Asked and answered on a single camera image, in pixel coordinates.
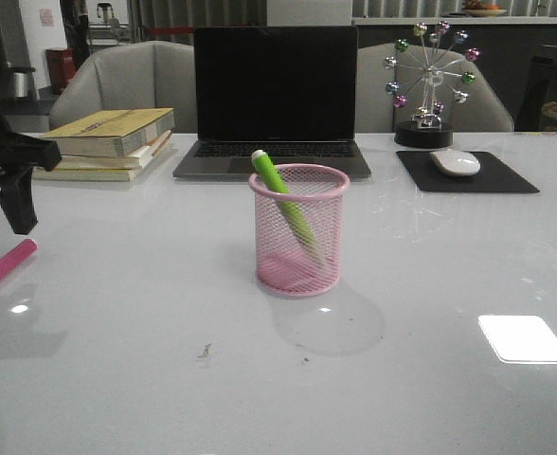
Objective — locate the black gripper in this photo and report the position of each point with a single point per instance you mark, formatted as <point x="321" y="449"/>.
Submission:
<point x="18" y="154"/>

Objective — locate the pink marker pen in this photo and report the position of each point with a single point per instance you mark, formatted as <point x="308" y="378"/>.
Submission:
<point x="16" y="257"/>

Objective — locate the pink mesh pen holder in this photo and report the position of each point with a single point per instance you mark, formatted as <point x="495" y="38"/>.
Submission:
<point x="298" y="233"/>

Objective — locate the bottom pale book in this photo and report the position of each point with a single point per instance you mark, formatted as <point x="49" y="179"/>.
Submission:
<point x="93" y="175"/>

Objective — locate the top yellow book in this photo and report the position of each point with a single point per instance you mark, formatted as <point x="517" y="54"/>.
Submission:
<point x="112" y="133"/>

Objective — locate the middle white book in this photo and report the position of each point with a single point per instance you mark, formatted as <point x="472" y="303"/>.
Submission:
<point x="138" y="159"/>

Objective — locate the red trash bin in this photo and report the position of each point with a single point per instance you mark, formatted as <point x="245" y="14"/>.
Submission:
<point x="61" y="68"/>

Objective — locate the left grey armchair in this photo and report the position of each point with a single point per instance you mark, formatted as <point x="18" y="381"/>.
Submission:
<point x="142" y="75"/>

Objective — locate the grey armchair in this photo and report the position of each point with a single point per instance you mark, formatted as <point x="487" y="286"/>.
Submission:
<point x="142" y="75"/>
<point x="374" y="112"/>

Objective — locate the dark grey laptop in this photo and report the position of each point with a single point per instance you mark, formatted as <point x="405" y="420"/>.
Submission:
<point x="289" y="91"/>

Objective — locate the right grey armchair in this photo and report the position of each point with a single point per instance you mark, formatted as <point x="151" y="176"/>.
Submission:
<point x="374" y="112"/>

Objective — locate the ferris wheel desk ornament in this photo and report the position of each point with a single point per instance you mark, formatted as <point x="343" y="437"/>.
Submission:
<point x="430" y="74"/>

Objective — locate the white computer mouse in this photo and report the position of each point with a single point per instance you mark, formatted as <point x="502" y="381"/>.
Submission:
<point x="455" y="163"/>

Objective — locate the black mouse pad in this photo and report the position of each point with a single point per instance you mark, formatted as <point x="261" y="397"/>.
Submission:
<point x="494" y="175"/>

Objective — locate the fruit bowl on counter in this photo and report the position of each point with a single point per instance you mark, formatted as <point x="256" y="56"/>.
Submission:
<point x="483" y="9"/>

